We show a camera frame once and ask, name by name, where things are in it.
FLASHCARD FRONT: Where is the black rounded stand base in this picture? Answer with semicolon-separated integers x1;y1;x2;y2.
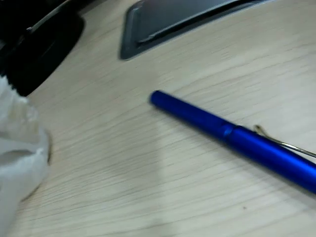
0;0;86;97

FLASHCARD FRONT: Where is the blue metal pen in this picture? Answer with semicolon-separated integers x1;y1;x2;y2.
149;90;316;195

